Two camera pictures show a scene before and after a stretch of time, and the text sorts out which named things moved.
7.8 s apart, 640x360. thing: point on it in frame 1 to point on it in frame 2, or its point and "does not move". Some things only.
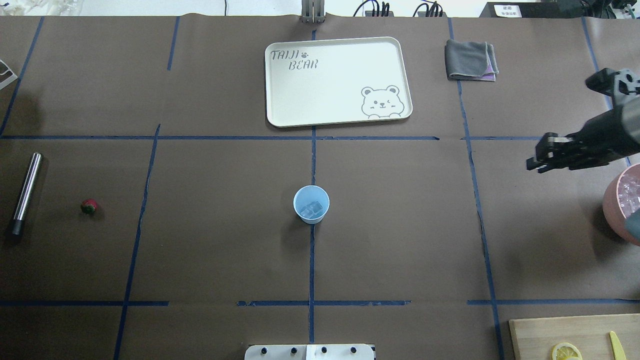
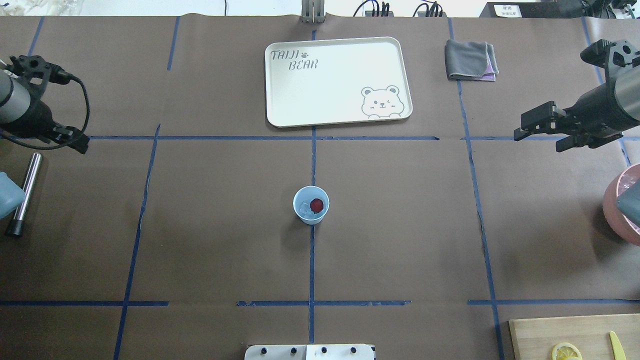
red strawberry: (88, 206) to (316, 205)
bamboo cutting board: (535, 338) does not move
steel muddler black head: (27, 192) does not move
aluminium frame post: (313, 11) does not move
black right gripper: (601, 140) to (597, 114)
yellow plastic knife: (617, 349) does not move
